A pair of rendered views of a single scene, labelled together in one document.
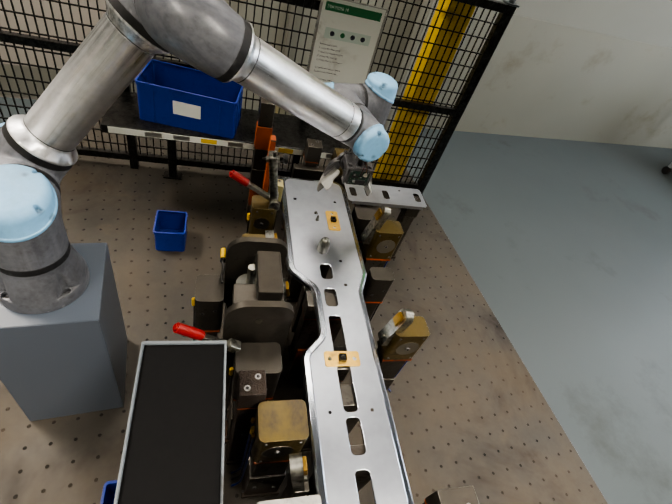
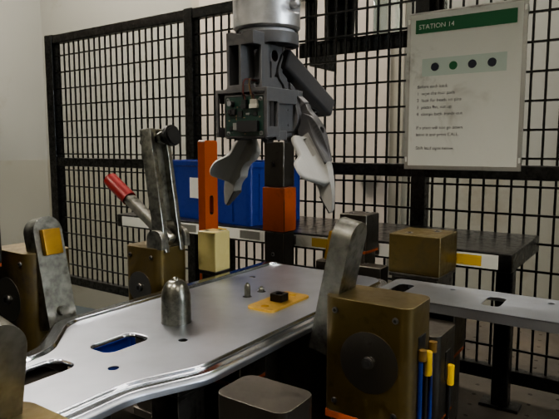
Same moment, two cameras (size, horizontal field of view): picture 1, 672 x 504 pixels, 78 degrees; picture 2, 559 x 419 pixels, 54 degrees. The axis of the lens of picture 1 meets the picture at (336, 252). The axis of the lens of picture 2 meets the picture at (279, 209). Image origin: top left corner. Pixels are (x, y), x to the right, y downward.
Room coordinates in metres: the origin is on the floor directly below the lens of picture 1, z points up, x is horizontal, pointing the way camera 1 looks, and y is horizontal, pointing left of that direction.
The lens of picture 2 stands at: (0.62, -0.52, 1.19)
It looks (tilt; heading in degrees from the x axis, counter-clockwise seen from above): 6 degrees down; 58
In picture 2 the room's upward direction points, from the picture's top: straight up
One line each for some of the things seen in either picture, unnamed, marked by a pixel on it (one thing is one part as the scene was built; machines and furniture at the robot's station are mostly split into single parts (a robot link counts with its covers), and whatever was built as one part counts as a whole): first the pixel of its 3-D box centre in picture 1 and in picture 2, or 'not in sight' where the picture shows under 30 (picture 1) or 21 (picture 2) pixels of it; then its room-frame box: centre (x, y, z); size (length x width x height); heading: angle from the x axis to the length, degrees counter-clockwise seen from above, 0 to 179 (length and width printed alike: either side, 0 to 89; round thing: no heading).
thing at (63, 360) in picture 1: (66, 336); not in sight; (0.39, 0.51, 0.90); 0.20 x 0.20 x 0.40; 30
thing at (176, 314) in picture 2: (323, 246); (175, 306); (0.83, 0.04, 1.02); 0.03 x 0.03 x 0.07
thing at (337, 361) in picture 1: (342, 357); not in sight; (0.52, -0.10, 1.01); 0.08 x 0.04 x 0.01; 113
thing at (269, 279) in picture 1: (248, 334); not in sight; (0.53, 0.13, 0.95); 0.18 x 0.13 x 0.49; 23
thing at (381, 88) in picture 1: (375, 100); not in sight; (0.94, 0.03, 1.41); 0.09 x 0.08 x 0.11; 128
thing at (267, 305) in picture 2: (333, 219); (279, 298); (0.97, 0.04, 1.01); 0.08 x 0.04 x 0.01; 23
